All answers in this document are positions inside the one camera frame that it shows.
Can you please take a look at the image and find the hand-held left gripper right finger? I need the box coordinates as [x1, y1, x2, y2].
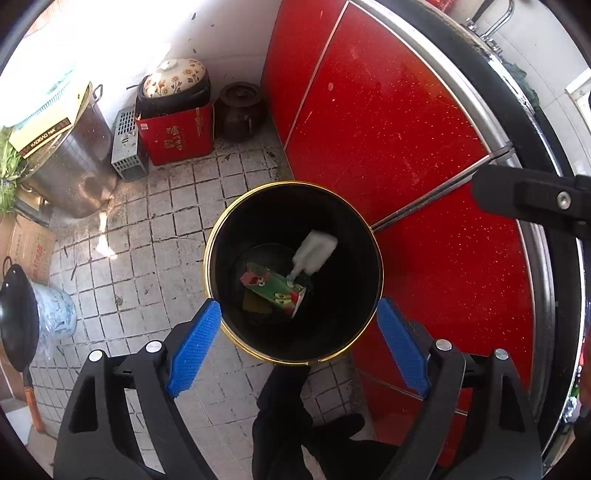
[376, 298, 543, 480]

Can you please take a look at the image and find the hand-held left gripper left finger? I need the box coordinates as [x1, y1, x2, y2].
[53, 298, 223, 480]

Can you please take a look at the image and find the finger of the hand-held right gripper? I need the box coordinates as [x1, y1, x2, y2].
[472, 165, 591, 236]

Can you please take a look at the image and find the black bin with gold rim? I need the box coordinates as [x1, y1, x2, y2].
[203, 181, 385, 366]

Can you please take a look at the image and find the red cabinet door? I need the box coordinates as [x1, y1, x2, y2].
[348, 185, 536, 402]
[283, 2, 495, 222]
[261, 0, 348, 151]

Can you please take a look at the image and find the green drink carton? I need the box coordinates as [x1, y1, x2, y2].
[239, 262, 308, 319]

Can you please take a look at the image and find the person's black trouser leg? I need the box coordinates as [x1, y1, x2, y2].
[252, 364, 402, 480]

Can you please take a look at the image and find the green cloth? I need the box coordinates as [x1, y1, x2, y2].
[503, 60, 541, 109]

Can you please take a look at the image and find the clear plastic water jug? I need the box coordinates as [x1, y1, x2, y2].
[31, 281, 77, 361]

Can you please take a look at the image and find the metal faucet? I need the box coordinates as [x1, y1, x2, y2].
[466, 0, 515, 51]

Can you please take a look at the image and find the brown cardboard box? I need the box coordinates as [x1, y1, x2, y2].
[0, 215, 56, 284]

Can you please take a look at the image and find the red cardboard box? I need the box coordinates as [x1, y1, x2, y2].
[136, 102, 215, 166]

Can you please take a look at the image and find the large steel stockpot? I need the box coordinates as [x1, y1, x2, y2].
[21, 83, 120, 219]

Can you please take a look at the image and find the brown clay jar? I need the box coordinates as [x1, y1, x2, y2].
[213, 82, 267, 143]

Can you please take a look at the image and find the black pot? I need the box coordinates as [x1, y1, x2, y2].
[136, 74, 213, 118]

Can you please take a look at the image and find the green leafy plant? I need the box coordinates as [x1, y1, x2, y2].
[0, 129, 28, 215]

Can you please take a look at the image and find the yellow cardboard box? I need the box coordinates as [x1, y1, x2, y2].
[8, 82, 93, 153]

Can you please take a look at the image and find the floral ceramic pot lid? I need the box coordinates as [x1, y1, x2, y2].
[142, 58, 207, 99]

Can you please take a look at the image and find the green plastic basket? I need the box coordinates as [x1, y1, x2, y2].
[0, 69, 77, 130]

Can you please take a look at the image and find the black wok with orange handle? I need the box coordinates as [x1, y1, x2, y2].
[0, 256, 47, 432]

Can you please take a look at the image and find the grey wire cage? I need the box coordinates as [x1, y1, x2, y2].
[111, 107, 149, 182]

